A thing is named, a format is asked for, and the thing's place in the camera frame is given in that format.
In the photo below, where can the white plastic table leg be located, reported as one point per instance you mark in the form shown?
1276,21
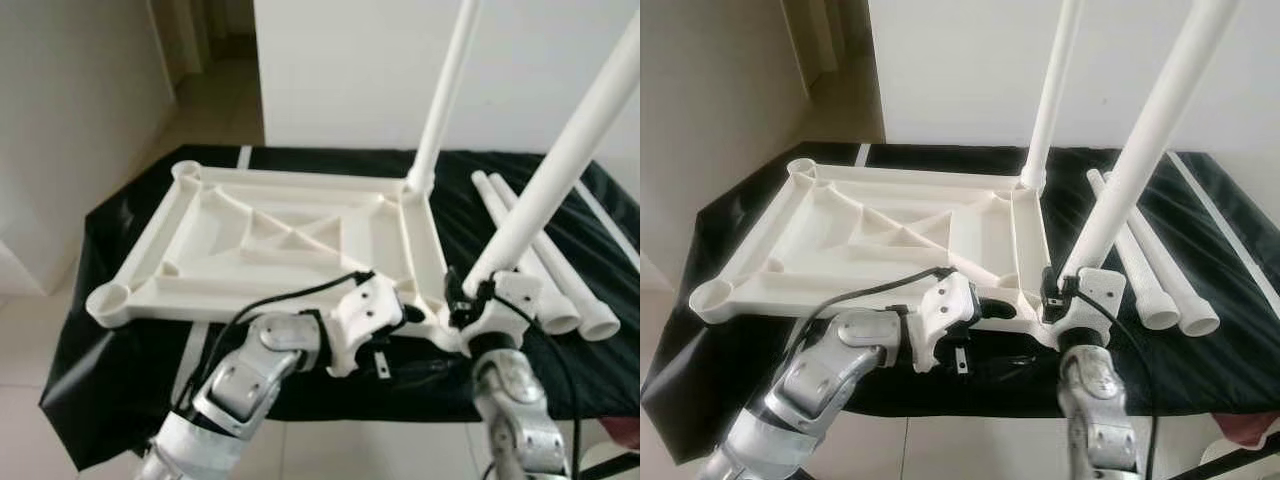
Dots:
1180,280
1150,140
555,300
445,90
560,170
1055,90
590,300
1140,265

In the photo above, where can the white plastic table top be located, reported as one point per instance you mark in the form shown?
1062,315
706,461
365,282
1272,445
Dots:
250,225
860,220

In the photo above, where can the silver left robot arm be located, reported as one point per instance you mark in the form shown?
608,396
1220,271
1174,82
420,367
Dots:
240,385
830,380

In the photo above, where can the black tablecloth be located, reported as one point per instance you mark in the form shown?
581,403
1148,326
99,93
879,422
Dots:
1000,395
130,380

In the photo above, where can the white fabric strip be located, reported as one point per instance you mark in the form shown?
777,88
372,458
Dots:
192,360
1215,222
610,228
862,155

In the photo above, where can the pink cloth piece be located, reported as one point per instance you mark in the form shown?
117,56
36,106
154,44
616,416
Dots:
625,430
1250,425

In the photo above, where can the black metal stand leg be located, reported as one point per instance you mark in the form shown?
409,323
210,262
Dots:
1230,460
615,465

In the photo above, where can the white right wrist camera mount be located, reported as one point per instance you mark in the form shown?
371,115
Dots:
515,295
1100,290

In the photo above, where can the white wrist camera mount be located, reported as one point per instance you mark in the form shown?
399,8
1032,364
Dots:
365,310
515,295
1100,290
945,305

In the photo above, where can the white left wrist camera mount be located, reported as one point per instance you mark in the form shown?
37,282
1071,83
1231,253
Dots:
945,305
365,310

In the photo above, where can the beige door frame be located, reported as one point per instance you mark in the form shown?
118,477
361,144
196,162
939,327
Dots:
810,40
175,35

